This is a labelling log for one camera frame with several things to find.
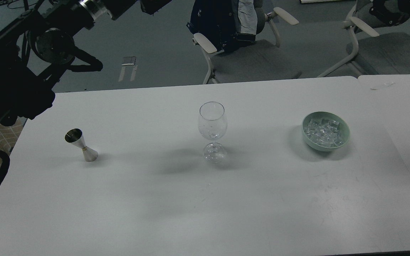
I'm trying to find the green bowl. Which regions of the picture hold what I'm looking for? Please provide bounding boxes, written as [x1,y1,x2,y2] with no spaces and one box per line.
[301,111,351,152]

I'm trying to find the steel cocktail jigger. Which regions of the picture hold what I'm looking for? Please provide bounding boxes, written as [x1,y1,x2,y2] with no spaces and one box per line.
[64,128,98,162]

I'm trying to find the clear plastic scrap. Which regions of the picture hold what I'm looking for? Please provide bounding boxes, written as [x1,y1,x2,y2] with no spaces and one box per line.
[370,82,395,90]

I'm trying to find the grey office chair right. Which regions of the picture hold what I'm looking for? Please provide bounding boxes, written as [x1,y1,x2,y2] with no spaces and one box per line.
[320,0,410,77]

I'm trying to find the dark blue jacket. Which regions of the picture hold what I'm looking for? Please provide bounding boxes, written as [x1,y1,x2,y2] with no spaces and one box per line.
[186,0,264,52]

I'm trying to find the grey office chair with jacket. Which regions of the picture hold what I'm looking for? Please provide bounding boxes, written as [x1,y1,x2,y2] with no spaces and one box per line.
[192,7,302,84]

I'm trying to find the pile of ice cubes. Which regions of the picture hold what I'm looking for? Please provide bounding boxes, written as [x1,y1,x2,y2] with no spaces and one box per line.
[303,118,344,148]

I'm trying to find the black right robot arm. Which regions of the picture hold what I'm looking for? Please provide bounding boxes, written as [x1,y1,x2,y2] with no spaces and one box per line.
[369,0,410,26]

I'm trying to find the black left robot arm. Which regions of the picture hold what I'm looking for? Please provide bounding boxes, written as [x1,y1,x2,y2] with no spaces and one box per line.
[0,0,135,126]

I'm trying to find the clear wine glass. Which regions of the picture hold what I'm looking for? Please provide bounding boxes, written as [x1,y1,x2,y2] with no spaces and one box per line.
[198,101,228,162]

